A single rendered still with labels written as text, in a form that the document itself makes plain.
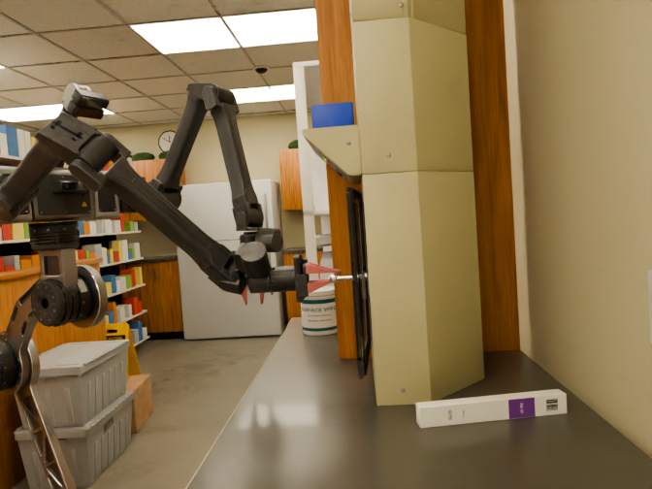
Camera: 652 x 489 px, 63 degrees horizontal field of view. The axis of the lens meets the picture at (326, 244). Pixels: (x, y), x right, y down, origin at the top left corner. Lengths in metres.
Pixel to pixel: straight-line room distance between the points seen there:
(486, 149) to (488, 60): 0.23
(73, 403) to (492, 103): 2.51
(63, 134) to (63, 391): 2.14
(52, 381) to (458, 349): 2.37
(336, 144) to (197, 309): 5.34
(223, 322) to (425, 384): 5.23
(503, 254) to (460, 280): 0.33
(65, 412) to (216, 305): 3.33
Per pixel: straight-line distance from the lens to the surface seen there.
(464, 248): 1.19
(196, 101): 1.69
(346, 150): 1.07
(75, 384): 3.10
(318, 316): 1.76
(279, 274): 1.17
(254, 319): 6.17
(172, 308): 6.54
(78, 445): 3.21
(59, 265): 1.76
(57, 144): 1.15
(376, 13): 1.14
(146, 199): 1.15
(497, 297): 1.50
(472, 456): 0.93
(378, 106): 1.08
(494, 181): 1.48
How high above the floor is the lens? 1.33
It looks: 3 degrees down
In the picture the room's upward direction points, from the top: 4 degrees counter-clockwise
